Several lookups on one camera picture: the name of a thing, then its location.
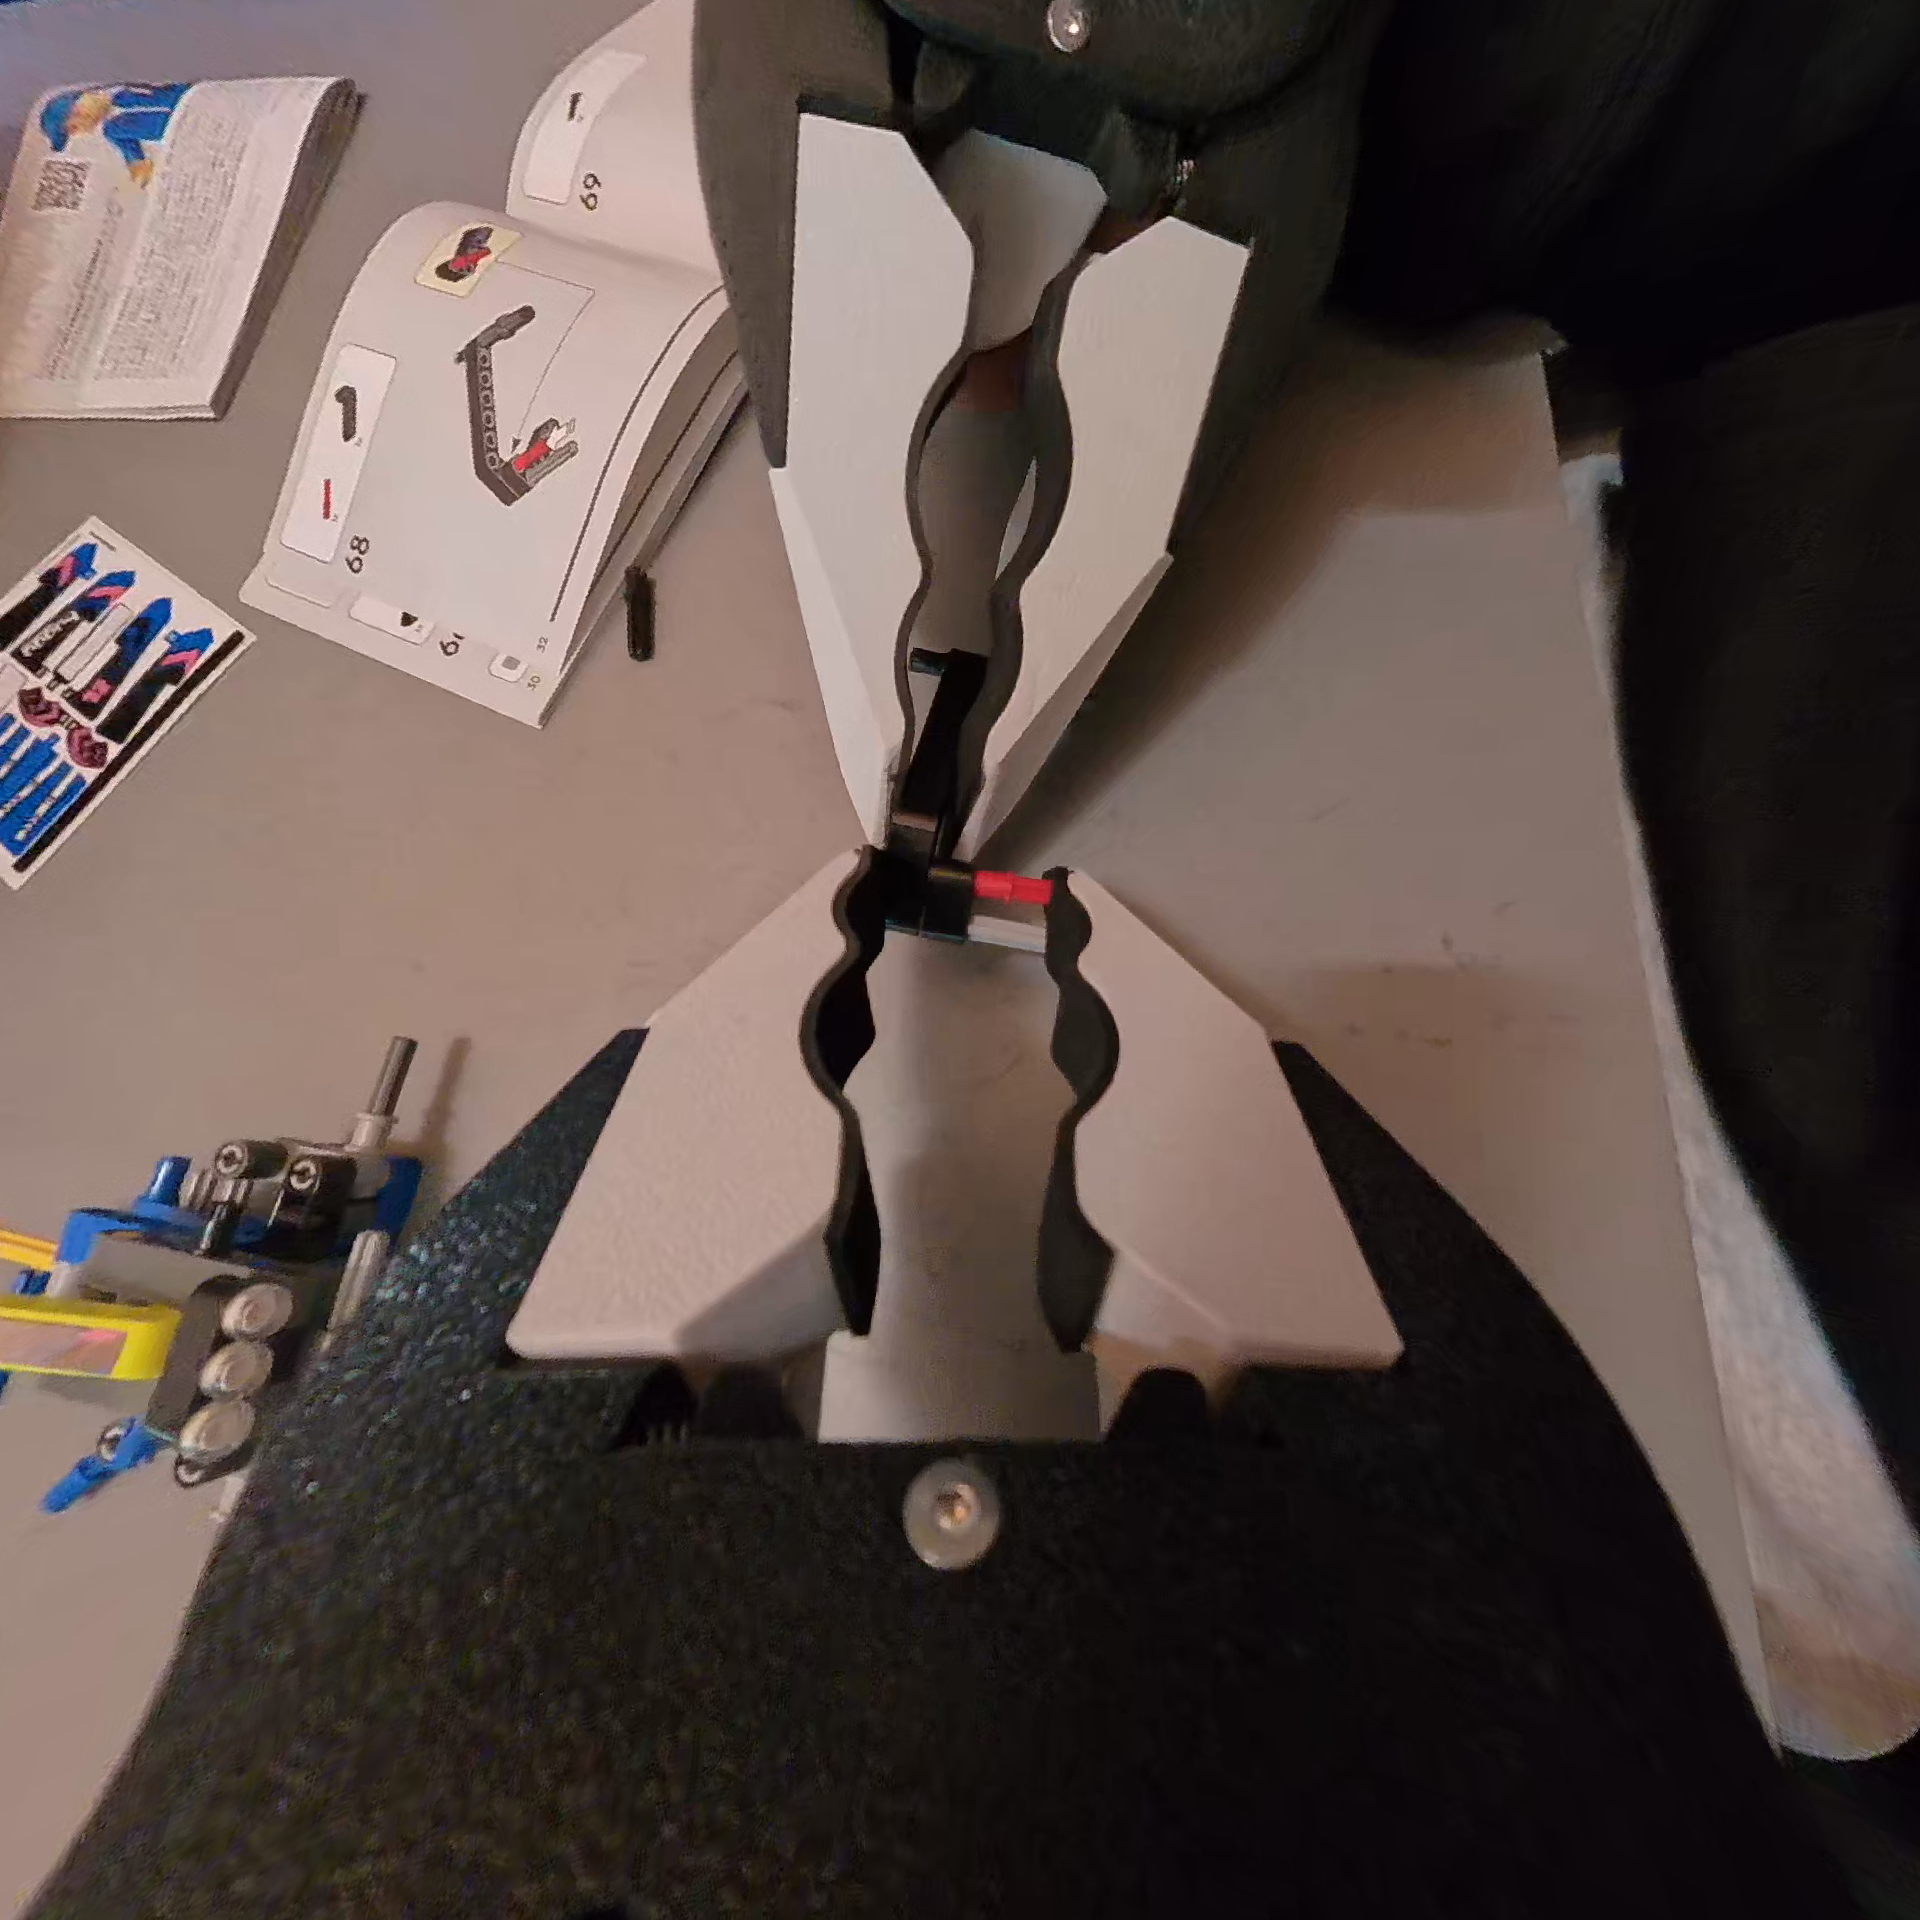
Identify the folded printed leaflet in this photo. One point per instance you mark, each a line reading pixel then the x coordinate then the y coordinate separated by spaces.
pixel 151 254

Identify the open instruction booklet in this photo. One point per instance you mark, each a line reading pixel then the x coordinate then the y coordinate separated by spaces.
pixel 451 434

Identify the blue yellow toy brick model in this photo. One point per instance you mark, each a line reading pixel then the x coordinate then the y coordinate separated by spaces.
pixel 224 1275

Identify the black toy pin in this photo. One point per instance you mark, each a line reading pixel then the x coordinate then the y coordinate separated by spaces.
pixel 643 612

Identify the sticker sheet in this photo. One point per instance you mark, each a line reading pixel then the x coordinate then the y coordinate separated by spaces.
pixel 91 690

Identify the black toy brick part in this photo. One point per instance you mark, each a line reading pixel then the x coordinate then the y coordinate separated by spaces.
pixel 949 729

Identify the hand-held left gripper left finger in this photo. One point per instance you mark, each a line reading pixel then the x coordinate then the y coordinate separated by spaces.
pixel 705 1185

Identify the white cloth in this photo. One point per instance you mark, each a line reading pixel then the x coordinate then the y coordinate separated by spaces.
pixel 1784 1425

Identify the person's dark clothing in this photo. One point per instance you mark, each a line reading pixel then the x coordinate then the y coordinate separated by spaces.
pixel 1725 450

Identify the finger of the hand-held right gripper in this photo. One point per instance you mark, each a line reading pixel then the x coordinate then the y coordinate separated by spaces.
pixel 1141 420
pixel 863 344

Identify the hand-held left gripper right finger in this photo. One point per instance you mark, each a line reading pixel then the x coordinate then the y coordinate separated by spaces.
pixel 1215 1185

